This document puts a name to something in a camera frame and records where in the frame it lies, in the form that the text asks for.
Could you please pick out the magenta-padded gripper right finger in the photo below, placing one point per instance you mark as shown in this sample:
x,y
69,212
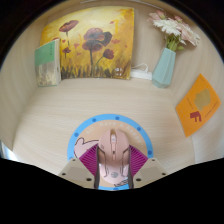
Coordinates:
x,y
139,161

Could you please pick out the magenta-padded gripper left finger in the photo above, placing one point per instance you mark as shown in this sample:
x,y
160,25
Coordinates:
x,y
87,161

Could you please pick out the pink computer mouse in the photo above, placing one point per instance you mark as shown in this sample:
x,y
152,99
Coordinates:
x,y
113,151

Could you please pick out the round blue-rimmed cartoon mouse pad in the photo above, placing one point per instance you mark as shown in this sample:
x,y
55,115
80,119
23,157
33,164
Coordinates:
x,y
86,133

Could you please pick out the orange covered book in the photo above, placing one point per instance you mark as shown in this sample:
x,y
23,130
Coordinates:
x,y
198,105

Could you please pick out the white charger block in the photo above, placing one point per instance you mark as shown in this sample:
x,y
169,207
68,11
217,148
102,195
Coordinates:
x,y
140,74

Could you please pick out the pale teal faceted vase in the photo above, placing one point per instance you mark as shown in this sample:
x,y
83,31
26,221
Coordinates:
x,y
164,70

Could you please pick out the green covered book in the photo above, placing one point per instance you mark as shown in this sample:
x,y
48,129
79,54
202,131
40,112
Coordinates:
x,y
48,63

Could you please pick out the yellow poppy flower painting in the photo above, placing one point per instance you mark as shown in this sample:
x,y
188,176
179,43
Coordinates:
x,y
100,43

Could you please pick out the pink and white flower bouquet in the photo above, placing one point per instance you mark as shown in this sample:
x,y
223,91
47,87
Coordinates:
x,y
173,28

